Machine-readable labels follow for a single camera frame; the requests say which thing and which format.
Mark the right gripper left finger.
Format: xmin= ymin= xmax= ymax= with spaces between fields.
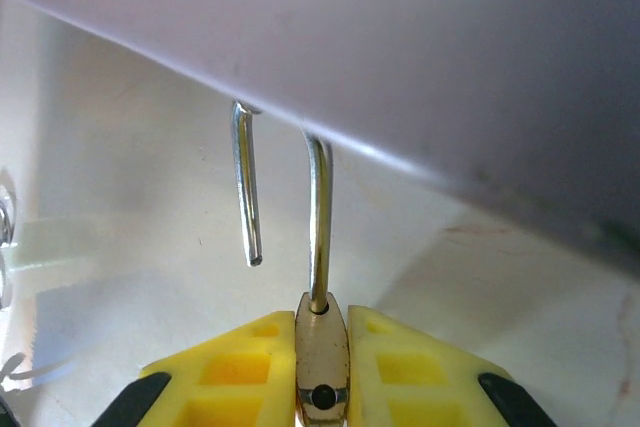
xmin=87 ymin=310 xmax=297 ymax=427

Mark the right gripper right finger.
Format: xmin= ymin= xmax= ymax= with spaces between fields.
xmin=348 ymin=304 xmax=559 ymax=427

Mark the small brass padlock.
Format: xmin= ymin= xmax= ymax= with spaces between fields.
xmin=230 ymin=99 xmax=350 ymax=427

